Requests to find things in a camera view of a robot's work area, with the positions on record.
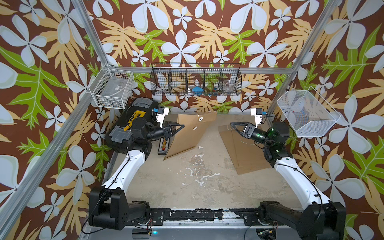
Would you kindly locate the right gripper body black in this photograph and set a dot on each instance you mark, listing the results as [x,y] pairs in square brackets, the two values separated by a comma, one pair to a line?
[258,136]

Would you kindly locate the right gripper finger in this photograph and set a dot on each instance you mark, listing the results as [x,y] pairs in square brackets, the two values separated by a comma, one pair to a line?
[238,131]
[238,124]

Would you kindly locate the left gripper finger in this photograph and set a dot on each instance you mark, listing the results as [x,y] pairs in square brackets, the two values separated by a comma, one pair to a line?
[175,127]
[166,141]

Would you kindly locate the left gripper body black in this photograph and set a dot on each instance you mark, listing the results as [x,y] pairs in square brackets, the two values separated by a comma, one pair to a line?
[163,132]

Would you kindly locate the brown kraft file bag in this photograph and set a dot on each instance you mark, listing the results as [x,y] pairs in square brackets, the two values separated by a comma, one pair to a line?
[189,137]
[244,154]

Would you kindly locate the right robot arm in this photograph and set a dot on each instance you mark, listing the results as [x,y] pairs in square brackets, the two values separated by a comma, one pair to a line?
[321,219]

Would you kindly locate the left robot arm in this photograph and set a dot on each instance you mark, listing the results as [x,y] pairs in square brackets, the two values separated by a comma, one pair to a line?
[108,205]

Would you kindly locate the black charging board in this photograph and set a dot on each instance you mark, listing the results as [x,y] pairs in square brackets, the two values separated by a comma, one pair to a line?
[162,151]

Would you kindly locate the black yellow toolbox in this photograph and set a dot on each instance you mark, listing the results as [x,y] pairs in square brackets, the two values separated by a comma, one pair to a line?
[131,131]

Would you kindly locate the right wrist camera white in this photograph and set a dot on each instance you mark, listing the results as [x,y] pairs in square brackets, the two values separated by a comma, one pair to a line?
[258,114]

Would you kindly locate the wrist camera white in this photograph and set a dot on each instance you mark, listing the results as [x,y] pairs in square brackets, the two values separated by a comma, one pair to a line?
[161,113]
[258,114]

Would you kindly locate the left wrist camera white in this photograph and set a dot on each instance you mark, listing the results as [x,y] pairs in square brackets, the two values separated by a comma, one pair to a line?
[161,113]

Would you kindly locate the black wire basket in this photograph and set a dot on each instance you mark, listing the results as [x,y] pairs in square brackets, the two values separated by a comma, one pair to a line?
[204,79]

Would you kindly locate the white wire basket right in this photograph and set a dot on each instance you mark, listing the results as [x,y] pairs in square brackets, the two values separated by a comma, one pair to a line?
[308,112]

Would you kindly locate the white wire basket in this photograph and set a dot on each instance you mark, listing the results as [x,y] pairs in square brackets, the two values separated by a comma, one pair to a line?
[111,88]
[308,112]

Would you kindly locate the white wire basket left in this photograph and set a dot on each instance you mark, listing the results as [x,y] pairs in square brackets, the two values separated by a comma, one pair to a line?
[111,88]

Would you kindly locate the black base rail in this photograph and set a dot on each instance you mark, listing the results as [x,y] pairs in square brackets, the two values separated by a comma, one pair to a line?
[163,216]

